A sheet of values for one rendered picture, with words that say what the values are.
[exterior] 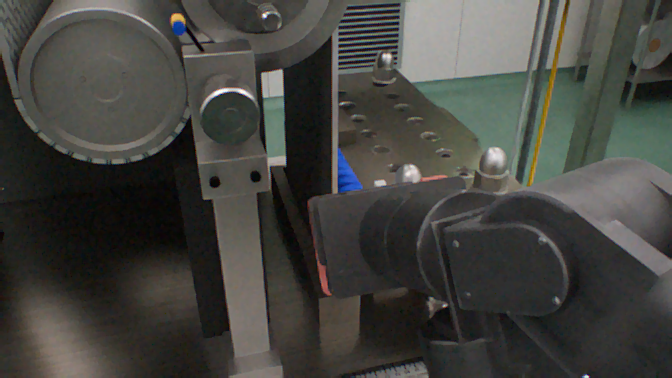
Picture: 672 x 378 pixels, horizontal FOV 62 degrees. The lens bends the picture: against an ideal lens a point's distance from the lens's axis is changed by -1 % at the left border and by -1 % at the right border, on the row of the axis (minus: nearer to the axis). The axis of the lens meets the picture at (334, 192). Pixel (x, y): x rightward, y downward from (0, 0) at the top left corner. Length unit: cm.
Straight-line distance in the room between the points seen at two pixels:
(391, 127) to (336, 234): 37
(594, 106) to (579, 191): 112
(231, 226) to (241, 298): 8
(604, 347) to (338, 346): 40
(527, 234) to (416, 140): 48
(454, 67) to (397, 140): 303
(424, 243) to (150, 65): 27
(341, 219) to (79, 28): 23
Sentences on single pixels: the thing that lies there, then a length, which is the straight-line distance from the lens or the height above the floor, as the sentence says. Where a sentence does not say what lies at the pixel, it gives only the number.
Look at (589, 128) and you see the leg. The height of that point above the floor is 80.
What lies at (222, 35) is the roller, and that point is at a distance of 45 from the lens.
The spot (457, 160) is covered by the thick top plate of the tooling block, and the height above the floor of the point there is 103.
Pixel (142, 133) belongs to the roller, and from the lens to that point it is 48.
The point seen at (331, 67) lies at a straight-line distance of 48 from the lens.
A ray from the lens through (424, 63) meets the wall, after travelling 360.
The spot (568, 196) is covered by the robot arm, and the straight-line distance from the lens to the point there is 22.
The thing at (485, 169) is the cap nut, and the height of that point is 106.
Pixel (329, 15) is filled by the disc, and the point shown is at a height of 122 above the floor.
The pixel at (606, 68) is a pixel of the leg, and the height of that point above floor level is 94.
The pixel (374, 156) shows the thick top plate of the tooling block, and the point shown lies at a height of 103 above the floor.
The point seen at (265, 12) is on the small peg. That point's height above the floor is 123.
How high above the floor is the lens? 133
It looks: 32 degrees down
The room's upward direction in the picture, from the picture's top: straight up
